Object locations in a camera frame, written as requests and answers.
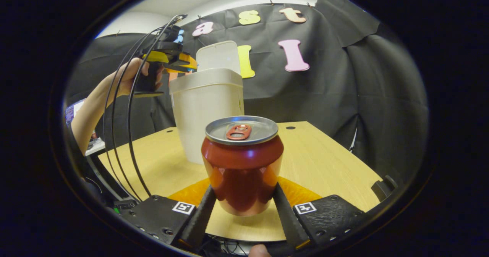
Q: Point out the white desktop garbage bin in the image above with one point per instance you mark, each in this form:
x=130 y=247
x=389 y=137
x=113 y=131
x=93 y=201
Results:
x=206 y=108

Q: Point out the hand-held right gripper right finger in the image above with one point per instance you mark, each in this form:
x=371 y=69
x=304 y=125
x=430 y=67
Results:
x=288 y=219

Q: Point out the computer screen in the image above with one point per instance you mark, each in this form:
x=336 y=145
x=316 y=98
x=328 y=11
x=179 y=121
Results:
x=70 y=113

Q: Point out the black desk edge clamp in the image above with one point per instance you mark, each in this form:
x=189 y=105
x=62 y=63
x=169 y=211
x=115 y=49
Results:
x=384 y=188

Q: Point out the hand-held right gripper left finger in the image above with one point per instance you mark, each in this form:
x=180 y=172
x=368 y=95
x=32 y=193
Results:
x=200 y=219

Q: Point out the white device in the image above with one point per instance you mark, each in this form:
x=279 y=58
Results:
x=95 y=146

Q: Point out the row of black cloth clips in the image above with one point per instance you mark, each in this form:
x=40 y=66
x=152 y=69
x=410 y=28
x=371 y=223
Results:
x=271 y=2

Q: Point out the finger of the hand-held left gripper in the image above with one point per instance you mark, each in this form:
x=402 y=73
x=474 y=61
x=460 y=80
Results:
x=181 y=63
x=172 y=76

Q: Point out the red pop can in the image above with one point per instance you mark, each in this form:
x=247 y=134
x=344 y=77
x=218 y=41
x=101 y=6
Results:
x=242 y=173

